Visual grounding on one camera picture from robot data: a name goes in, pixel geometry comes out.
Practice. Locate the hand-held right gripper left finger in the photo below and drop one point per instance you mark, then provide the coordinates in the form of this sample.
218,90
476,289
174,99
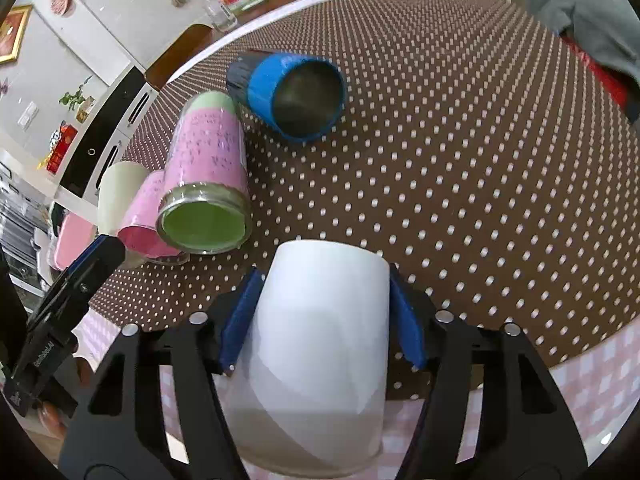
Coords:
239,325

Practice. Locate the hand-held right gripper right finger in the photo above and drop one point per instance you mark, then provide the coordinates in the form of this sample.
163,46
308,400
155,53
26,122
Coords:
406,317

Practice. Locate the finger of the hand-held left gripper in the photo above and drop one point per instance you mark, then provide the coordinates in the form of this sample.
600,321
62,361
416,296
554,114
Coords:
97,262

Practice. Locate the white cup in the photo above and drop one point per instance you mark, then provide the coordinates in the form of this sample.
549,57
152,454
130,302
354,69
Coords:
310,340

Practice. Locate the blue metal cup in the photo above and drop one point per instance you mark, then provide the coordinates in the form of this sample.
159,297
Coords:
270,87

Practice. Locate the person's left hand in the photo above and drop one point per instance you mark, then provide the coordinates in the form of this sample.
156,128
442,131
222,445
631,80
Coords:
51,419

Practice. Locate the pink plastic container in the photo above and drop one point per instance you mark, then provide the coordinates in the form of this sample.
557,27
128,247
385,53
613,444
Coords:
72,242

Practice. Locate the pink cream glass tumbler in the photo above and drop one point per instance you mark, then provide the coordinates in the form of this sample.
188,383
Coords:
142,205

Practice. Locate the metal dish rack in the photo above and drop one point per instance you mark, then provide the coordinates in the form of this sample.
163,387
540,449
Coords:
20,230

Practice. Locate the red carton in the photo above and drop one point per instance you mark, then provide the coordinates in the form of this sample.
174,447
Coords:
61,149

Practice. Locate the black white oven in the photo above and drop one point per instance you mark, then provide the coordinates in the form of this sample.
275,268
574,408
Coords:
95,140

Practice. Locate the brown dotted tablecloth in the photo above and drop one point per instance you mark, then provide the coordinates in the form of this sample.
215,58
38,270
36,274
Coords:
475,185

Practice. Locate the pink green glass tumbler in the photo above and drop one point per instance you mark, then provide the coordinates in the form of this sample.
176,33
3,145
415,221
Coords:
207,160

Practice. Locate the small potted plant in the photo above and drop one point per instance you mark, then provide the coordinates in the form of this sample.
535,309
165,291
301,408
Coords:
77,100

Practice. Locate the pink checkered tablecloth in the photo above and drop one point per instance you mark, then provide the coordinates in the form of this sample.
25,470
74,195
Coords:
600,385

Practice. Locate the white refrigerator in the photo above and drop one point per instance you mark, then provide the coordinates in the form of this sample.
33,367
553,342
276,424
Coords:
130,5

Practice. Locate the clear glass bottle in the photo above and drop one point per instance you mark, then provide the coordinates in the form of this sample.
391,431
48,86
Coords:
217,10

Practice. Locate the green packet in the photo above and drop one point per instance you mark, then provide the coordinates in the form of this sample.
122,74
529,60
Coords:
252,0

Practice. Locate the red cloth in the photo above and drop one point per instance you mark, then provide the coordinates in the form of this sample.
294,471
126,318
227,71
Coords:
605,77

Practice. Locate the grey cloth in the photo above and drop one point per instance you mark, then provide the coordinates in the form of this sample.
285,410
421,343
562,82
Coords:
585,15

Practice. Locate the white wall switch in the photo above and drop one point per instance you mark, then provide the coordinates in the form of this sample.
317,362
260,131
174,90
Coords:
28,115

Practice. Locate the gold picture frame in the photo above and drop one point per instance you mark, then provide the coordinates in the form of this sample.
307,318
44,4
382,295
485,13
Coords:
12,35

